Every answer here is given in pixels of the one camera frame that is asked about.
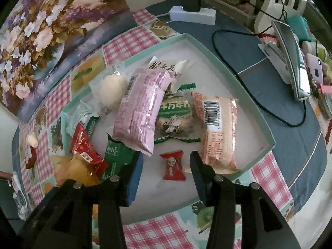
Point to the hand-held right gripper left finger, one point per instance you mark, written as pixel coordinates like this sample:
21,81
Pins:
133,184

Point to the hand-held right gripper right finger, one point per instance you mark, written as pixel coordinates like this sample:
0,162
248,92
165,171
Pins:
198,179

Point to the small red candy packet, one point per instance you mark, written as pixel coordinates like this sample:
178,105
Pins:
172,166

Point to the dark green snack packet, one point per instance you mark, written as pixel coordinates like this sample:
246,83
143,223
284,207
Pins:
116,158

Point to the orange snack packet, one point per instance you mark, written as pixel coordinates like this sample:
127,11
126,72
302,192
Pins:
220,140

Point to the yellow snack packet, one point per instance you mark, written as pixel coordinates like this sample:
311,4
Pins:
75,172

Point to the round cake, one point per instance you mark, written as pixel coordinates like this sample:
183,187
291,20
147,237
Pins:
175,116

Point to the pink snack packet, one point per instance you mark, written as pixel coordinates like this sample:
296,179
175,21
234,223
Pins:
141,109

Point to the silver green snack packet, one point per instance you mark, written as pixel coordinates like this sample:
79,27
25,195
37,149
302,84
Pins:
81,119

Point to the white packet with black lettering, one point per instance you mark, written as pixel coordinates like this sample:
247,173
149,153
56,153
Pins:
166,67

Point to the teal-edged white box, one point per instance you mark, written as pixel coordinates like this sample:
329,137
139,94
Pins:
181,57

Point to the dark red snack packet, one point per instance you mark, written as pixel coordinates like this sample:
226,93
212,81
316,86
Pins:
31,158

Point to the small white round snack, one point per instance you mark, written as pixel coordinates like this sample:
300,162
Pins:
32,140

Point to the pink checkered tablecloth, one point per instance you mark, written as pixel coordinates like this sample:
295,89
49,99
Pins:
124,46

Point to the phone on white stand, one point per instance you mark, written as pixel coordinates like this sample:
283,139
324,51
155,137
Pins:
291,57

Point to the pink phone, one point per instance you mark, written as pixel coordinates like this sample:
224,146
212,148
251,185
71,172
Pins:
315,68

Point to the white power strip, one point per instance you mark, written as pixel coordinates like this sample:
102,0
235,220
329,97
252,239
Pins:
193,15

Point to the floral painting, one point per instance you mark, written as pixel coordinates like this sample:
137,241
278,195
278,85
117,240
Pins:
51,36

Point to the teal pouch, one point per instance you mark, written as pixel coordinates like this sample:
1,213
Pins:
298,26

